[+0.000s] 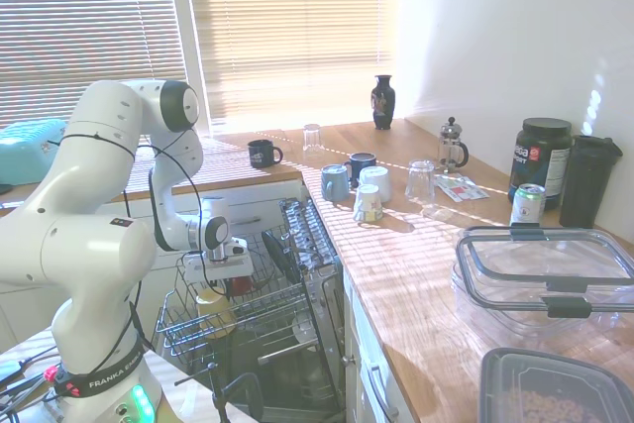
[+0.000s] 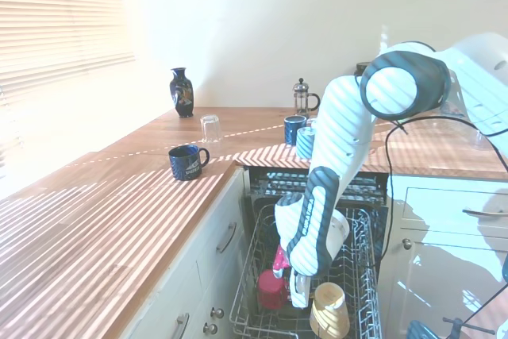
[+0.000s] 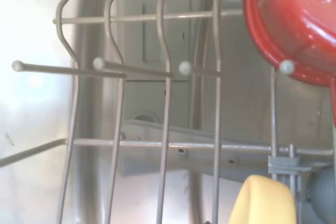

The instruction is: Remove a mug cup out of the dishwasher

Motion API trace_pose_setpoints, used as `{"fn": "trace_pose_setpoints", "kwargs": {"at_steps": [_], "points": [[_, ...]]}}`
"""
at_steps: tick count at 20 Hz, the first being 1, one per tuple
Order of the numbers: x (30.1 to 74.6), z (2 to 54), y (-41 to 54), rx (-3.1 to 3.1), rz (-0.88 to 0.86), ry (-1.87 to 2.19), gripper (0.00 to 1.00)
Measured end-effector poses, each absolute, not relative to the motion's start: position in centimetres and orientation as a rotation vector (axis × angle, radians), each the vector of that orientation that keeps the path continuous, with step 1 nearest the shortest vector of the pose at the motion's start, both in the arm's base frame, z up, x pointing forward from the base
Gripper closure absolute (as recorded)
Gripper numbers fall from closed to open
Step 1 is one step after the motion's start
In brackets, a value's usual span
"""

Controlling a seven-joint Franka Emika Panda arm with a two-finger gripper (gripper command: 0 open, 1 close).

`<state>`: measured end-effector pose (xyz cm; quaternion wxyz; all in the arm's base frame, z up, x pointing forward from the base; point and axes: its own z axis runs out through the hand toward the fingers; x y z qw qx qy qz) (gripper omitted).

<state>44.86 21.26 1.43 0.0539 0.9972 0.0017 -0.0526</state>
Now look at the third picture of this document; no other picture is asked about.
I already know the yellow ceramic mug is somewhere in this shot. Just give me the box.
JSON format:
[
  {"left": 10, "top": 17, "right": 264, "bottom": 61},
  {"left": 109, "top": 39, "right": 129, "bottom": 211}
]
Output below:
[{"left": 228, "top": 175, "right": 293, "bottom": 224}]

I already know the grey wire dishwasher rack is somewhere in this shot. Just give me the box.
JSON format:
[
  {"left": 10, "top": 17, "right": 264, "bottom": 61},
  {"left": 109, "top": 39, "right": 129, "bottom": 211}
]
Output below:
[{"left": 0, "top": 0, "right": 336, "bottom": 224}]

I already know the red speckled enamel mug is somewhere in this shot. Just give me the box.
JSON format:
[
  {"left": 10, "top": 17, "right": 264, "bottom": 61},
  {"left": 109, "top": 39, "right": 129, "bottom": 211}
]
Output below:
[{"left": 243, "top": 0, "right": 336, "bottom": 133}]

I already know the stainless steel dishwasher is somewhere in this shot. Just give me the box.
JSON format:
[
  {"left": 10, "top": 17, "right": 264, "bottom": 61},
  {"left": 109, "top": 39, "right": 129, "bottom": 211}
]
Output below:
[{"left": 0, "top": 0, "right": 336, "bottom": 224}]

